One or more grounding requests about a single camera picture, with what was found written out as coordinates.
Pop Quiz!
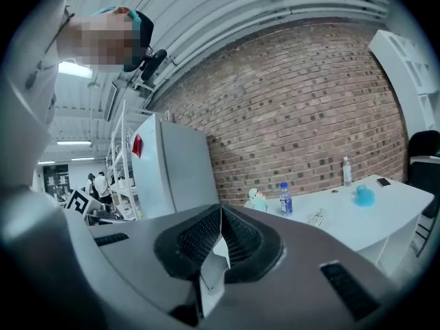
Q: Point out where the white metal shelf rack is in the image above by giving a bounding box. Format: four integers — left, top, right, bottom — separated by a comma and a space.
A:
104, 98, 147, 221

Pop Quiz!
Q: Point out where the person's head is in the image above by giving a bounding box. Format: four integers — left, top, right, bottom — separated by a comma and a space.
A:
56, 5, 155, 74

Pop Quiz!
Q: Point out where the white bookcase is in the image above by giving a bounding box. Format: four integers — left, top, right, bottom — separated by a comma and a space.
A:
368, 29, 440, 140

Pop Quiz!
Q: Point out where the clear plastic bottle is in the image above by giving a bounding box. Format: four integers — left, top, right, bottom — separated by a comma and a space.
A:
342, 155, 353, 188

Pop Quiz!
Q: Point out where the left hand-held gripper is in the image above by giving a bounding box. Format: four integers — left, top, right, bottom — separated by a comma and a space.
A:
66, 189, 116, 226

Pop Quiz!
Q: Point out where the blue plastic toy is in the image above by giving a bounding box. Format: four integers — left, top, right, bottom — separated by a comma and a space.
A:
353, 184, 375, 206

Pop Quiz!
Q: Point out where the small metal frame item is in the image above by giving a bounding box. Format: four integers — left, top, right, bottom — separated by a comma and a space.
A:
307, 208, 326, 226

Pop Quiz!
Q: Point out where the black white patterned board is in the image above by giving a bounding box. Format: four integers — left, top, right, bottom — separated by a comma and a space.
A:
43, 165, 69, 204

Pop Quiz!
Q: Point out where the white desk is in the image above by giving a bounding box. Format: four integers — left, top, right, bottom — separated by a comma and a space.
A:
243, 173, 436, 278

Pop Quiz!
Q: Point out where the black head-worn camera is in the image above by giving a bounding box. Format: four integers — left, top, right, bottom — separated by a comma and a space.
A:
139, 48, 168, 81

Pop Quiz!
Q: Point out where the red paper ornament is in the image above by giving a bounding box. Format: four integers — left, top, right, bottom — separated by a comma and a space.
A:
131, 134, 144, 158

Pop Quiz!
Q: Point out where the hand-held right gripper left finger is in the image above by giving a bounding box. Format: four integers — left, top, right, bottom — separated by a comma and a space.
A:
88, 203, 221, 330

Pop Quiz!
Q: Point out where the white refrigerator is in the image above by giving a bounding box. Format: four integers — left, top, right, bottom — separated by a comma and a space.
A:
131, 112, 218, 220

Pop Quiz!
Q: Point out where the black folding chair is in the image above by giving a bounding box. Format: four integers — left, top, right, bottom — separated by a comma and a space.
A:
407, 130, 440, 258

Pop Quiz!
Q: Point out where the ceiling air vent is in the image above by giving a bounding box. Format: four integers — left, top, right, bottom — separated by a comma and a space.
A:
105, 82, 120, 123

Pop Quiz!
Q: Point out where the blue label water bottle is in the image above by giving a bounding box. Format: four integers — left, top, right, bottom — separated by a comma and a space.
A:
278, 182, 294, 217

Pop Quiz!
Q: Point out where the person's white shirt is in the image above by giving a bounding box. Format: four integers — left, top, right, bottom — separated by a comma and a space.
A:
0, 0, 75, 192

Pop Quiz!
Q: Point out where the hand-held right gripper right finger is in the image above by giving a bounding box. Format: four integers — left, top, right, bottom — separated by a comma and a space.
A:
206, 203, 391, 330

